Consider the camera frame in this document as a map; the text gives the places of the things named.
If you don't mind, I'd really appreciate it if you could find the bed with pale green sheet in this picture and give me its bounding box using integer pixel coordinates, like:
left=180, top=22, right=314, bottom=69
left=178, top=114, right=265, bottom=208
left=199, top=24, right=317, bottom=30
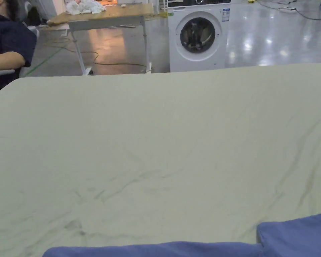
left=0, top=62, right=321, bottom=257

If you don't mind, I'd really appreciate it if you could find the white washing machine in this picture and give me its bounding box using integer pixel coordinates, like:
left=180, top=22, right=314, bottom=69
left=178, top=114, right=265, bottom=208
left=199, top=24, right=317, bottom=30
left=167, top=0, right=231, bottom=73

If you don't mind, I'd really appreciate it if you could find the wooden table with white cloths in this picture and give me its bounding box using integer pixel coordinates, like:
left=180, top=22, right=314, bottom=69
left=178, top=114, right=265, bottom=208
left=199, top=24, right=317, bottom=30
left=39, top=0, right=154, bottom=76

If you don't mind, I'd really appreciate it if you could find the blue garment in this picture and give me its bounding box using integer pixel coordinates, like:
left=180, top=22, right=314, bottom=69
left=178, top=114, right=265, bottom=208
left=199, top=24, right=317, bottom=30
left=42, top=213, right=321, bottom=257

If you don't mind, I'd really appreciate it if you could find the grey chair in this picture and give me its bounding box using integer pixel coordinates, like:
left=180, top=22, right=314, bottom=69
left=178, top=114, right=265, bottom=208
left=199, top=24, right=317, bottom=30
left=0, top=69, right=16, bottom=97

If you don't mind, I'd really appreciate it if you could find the yellow cable on floor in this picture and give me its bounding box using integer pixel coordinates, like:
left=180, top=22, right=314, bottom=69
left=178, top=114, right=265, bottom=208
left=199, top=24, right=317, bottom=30
left=44, top=37, right=150, bottom=67

